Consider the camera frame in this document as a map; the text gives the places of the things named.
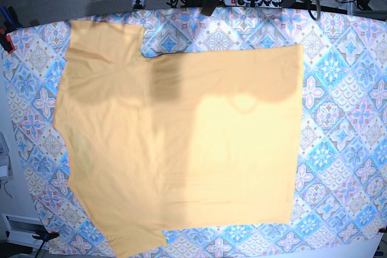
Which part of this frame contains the white floor rail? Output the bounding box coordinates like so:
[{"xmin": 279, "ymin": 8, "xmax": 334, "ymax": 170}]
[{"xmin": 1, "ymin": 213, "xmax": 46, "ymax": 249}]

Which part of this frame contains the patterned tile tablecloth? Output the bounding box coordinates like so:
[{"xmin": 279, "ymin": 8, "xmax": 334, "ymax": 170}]
[{"xmin": 1, "ymin": 8, "xmax": 386, "ymax": 257}]

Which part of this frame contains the yellow T-shirt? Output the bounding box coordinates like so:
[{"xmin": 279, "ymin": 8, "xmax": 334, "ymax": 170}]
[{"xmin": 53, "ymin": 21, "xmax": 304, "ymax": 257}]

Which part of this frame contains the white power strip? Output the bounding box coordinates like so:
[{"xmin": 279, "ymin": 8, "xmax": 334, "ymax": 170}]
[{"xmin": 223, "ymin": 0, "xmax": 282, "ymax": 8}]

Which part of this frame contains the red black clamp left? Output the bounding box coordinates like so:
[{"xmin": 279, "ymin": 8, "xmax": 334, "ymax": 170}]
[{"xmin": 0, "ymin": 28, "xmax": 15, "ymax": 54}]

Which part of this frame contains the orange black clamp bottom left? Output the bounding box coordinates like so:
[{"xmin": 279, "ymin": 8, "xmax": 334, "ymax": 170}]
[{"xmin": 32, "ymin": 231, "xmax": 59, "ymax": 242}]

